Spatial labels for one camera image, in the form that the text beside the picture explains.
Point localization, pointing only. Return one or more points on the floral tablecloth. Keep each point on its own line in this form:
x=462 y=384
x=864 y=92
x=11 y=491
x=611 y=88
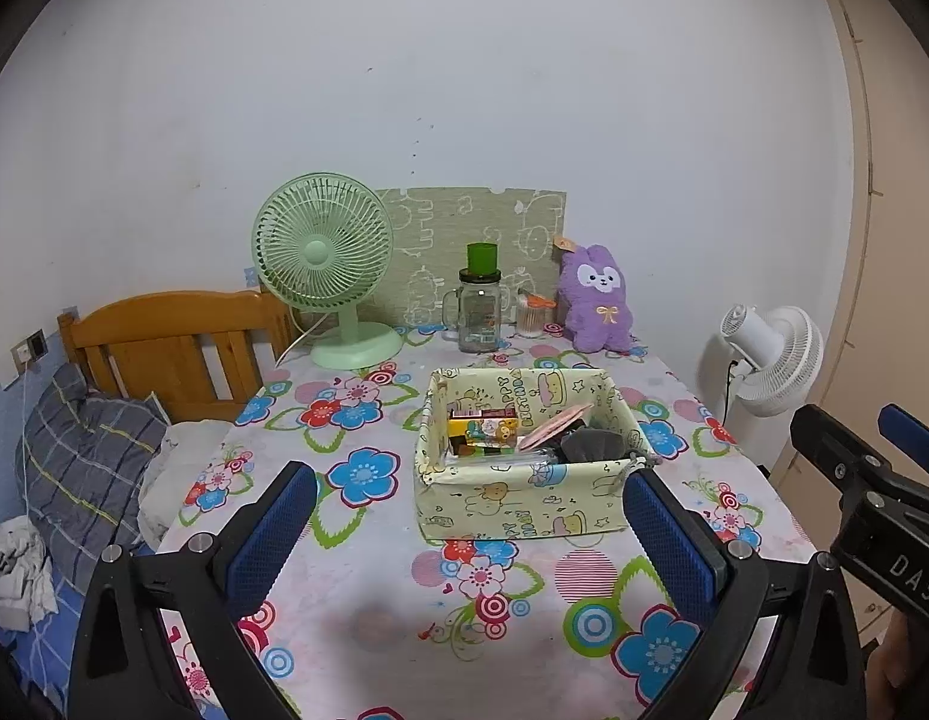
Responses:
x=374 y=577

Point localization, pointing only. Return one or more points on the yellow printed fabric storage box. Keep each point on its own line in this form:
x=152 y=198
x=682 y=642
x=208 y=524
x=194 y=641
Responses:
x=509 y=502

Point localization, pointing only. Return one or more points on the glass mug with green lid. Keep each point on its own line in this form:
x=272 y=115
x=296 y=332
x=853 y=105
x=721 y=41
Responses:
x=479 y=315

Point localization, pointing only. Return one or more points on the wall socket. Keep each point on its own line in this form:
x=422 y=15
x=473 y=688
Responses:
x=29 y=351

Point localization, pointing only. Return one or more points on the colourful small box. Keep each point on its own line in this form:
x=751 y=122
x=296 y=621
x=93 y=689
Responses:
x=483 y=431

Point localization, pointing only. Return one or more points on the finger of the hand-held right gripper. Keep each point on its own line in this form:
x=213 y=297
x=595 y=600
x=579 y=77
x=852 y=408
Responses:
x=914 y=435
x=824 y=435

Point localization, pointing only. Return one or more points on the white standing fan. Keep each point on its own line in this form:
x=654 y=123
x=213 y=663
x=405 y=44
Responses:
x=779 y=360

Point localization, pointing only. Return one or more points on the grey plaid pillow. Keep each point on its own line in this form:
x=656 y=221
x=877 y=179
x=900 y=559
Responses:
x=82 y=457

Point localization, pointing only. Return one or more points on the wooden bed headboard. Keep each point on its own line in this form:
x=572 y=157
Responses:
x=172 y=322

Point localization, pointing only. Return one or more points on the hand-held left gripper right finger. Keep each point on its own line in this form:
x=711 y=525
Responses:
x=674 y=547

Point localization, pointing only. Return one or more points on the green printed board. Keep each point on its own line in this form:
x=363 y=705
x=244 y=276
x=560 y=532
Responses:
x=449 y=225

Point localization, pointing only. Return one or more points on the grey sock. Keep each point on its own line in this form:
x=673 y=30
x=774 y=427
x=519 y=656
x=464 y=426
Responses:
x=595 y=446

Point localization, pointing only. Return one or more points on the small jar with orange lid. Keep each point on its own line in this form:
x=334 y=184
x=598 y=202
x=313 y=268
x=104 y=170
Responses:
x=532 y=319

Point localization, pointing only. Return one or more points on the purple plush bunny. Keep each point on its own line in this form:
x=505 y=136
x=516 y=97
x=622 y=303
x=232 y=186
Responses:
x=595 y=300

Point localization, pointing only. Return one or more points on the crumpled white grey cloth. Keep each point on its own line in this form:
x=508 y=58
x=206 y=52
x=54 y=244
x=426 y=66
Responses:
x=14 y=570

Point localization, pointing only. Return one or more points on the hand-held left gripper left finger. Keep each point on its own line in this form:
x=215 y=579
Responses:
x=273 y=540

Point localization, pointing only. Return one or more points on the person's right hand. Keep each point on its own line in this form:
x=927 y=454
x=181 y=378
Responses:
x=914 y=652

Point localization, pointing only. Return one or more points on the white quilt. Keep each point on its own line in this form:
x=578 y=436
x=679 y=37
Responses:
x=187 y=450

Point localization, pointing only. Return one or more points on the blue bed sheet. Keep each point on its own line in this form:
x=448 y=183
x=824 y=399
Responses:
x=29 y=660

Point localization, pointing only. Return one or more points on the pink packet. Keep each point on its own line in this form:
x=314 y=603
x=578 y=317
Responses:
x=547 y=427

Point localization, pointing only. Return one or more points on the green desk fan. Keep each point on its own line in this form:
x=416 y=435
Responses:
x=314 y=255

